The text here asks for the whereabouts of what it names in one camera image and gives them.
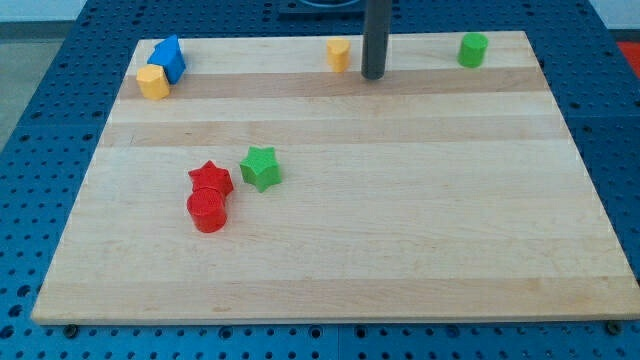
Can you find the red cylinder block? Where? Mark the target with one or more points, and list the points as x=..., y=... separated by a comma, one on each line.
x=206, y=207

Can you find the light wooden board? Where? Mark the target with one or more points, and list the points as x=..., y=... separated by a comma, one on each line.
x=435, y=194

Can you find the green star block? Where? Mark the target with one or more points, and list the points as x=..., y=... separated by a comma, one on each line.
x=260, y=168

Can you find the red star block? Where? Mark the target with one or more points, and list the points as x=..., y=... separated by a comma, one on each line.
x=209, y=176

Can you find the blue house-shaped block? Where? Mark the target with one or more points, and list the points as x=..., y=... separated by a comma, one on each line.
x=168, y=55

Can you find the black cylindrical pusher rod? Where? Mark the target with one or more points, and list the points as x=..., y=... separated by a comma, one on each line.
x=377, y=22

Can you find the yellow hexagonal block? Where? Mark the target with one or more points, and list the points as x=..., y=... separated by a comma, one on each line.
x=152, y=82

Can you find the yellow heart-shaped block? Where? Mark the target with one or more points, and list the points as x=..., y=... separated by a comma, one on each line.
x=338, y=54

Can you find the green cylinder block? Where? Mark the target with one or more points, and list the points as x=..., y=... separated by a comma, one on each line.
x=472, y=50

